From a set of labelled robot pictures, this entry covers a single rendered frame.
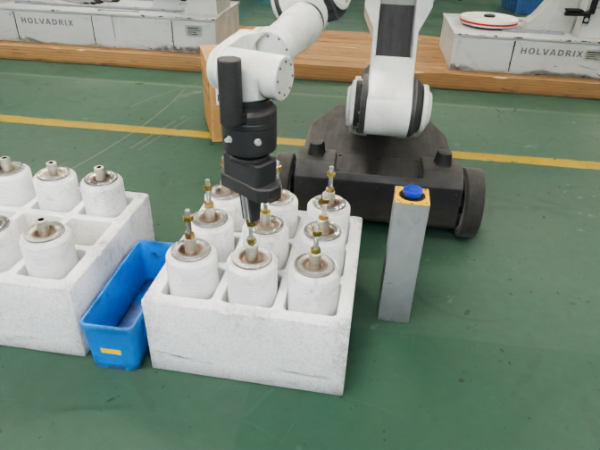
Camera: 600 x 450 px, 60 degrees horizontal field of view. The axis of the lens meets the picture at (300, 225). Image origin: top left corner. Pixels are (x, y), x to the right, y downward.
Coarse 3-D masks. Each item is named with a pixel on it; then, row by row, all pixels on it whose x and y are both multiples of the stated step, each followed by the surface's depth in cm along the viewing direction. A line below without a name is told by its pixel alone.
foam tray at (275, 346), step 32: (352, 224) 122; (288, 256) 117; (352, 256) 111; (160, 288) 100; (224, 288) 101; (352, 288) 102; (160, 320) 99; (192, 320) 98; (224, 320) 96; (256, 320) 95; (288, 320) 94; (320, 320) 94; (160, 352) 104; (192, 352) 102; (224, 352) 101; (256, 352) 99; (288, 352) 98; (320, 352) 97; (288, 384) 103; (320, 384) 101
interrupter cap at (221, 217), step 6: (216, 210) 111; (198, 216) 109; (216, 216) 110; (222, 216) 109; (228, 216) 109; (198, 222) 107; (204, 222) 107; (210, 222) 108; (216, 222) 107; (222, 222) 107; (204, 228) 106; (210, 228) 106
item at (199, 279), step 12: (168, 252) 99; (216, 252) 100; (168, 264) 97; (180, 264) 96; (192, 264) 96; (204, 264) 96; (216, 264) 100; (168, 276) 100; (180, 276) 96; (192, 276) 96; (204, 276) 98; (216, 276) 101; (180, 288) 98; (192, 288) 98; (204, 288) 99
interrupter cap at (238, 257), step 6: (258, 246) 100; (234, 252) 98; (240, 252) 98; (258, 252) 99; (264, 252) 99; (270, 252) 99; (234, 258) 97; (240, 258) 97; (258, 258) 98; (264, 258) 97; (270, 258) 97; (240, 264) 95; (246, 264) 95; (252, 264) 95; (258, 264) 95; (264, 264) 95; (252, 270) 94
